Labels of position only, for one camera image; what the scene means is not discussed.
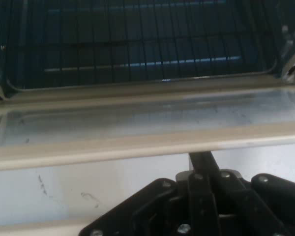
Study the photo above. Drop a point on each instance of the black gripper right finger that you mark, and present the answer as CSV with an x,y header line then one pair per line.
x,y
260,209

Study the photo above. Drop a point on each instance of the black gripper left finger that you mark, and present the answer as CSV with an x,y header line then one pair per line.
x,y
159,209

